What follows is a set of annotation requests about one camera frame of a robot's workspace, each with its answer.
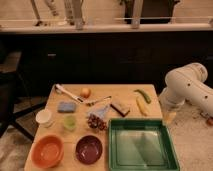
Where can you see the green plastic cup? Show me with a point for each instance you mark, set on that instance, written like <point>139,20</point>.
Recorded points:
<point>69,123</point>

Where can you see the orange fruit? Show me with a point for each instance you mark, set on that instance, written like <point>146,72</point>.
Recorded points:
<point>85,92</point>

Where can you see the purple bowl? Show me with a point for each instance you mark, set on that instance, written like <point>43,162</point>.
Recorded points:
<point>89,149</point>

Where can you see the metal spoon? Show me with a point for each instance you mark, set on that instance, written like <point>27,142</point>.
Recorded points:
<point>93,102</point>

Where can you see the blue sponge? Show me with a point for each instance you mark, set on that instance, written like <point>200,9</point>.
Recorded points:
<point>66,107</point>

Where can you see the white cup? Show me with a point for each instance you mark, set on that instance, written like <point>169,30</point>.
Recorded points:
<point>44,117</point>

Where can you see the black chair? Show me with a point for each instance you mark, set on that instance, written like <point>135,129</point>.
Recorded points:
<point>8,81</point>

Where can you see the bag of red grapes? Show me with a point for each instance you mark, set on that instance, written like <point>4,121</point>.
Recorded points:
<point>96,117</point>

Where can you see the yellow banana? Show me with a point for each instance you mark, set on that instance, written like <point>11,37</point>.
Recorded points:
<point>141,106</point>

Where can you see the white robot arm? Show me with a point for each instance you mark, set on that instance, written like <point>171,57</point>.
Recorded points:
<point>186,83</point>

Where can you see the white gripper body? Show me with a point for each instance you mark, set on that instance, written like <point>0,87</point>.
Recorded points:
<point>169,113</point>

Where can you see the green plastic tray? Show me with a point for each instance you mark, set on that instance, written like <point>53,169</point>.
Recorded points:
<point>140,145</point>

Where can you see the orange bowl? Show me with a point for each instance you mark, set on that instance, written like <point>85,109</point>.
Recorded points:
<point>47,152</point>

